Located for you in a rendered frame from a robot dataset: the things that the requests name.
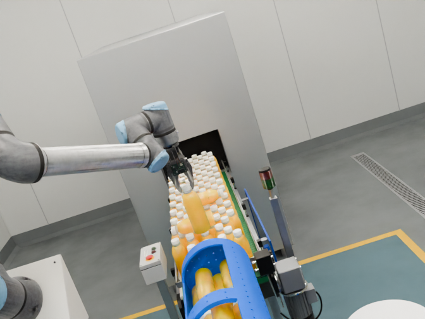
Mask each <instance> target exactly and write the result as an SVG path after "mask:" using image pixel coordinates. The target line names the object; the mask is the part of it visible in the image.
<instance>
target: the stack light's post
mask: <svg viewBox="0 0 425 319"><path fill-rule="evenodd" d="M269 201H270V203H271V207H272V210H273V213H274V217H275V220H276V224H277V226H278V230H279V233H280V236H281V240H282V243H283V247H284V249H285V253H286V256H287V258H290V257H292V256H294V257H295V255H294V253H293V249H292V245H291V242H290V238H289V236H288V232H287V229H286V225H285V222H284V219H283V215H282V212H281V209H280V205H279V202H278V198H277V197H276V196H275V198H272V199H271V197H269Z"/></svg>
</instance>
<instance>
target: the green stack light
mask: <svg viewBox="0 0 425 319"><path fill-rule="evenodd" d="M261 182H262V186H263V188H264V189H272V188H273V187H275V185H276V184H275V181H274V177H272V178H271V179H269V180H261Z"/></svg>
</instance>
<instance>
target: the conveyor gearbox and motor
mask: <svg viewBox="0 0 425 319"><path fill-rule="evenodd" d="M274 268H275V272H274V274H275V279H276V282H277V284H278V285H279V291H280V294H281V295H283V297H284V299H285V302H286V306H287V309H288V312H289V315H290V317H291V319H314V314H313V311H312V306H311V304H312V303H315V302H317V301H318V299H317V295H318V296H319V298H320V302H321V309H320V312H319V314H318V316H317V317H316V318H315V319H318V318H319V316H320V314H321V312H322V308H323V302H322V299H321V296H320V294H319V293H318V292H317V291H315V288H314V286H313V285H312V283H307V281H306V280H305V279H304V275H303V273H302V269H301V266H300V265H299V263H298V261H297V259H296V258H295V257H294V256H292V257H290V258H287V259H284V260H281V261H277V262H275V265H274ZM316 294H317V295H316ZM280 314H281V315H283V316H284V317H285V318H286V319H289V318H288V317H287V316H285V315H284V314H283V313H282V312H281V313H280Z"/></svg>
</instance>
